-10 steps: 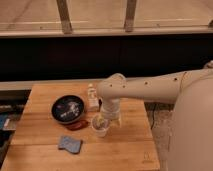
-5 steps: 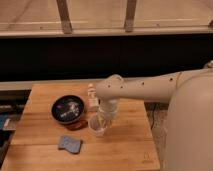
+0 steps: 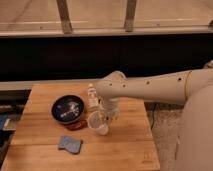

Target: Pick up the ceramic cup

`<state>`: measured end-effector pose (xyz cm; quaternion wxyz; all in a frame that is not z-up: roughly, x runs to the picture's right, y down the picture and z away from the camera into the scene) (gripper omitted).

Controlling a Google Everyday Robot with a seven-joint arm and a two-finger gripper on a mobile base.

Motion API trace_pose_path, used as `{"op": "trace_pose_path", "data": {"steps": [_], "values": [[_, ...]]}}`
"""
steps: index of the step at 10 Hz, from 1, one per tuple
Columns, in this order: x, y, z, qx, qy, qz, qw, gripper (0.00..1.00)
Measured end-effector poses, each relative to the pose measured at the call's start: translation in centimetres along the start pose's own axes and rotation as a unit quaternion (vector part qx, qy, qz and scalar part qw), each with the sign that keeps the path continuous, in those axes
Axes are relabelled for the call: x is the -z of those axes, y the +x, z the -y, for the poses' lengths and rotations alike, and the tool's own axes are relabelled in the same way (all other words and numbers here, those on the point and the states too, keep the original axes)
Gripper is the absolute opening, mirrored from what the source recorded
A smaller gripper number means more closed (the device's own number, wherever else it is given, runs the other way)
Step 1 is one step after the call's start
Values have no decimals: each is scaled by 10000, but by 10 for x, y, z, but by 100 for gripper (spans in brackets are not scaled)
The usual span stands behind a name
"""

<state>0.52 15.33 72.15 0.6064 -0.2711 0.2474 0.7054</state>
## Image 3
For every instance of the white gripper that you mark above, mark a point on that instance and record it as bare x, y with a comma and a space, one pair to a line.
110, 109

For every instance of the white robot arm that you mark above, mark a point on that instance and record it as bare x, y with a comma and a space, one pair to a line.
192, 88

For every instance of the small clear bottle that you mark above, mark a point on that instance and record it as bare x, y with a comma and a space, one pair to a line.
93, 100

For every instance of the black bowl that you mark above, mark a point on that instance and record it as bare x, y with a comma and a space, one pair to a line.
67, 109

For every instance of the blue sponge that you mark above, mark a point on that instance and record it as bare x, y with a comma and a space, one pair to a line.
70, 144

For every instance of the left metal frame post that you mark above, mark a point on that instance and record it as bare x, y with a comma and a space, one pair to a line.
64, 16

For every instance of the metal frame post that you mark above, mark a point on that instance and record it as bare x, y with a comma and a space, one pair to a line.
64, 16
130, 15

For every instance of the right metal frame post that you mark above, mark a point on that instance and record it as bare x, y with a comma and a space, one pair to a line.
130, 15

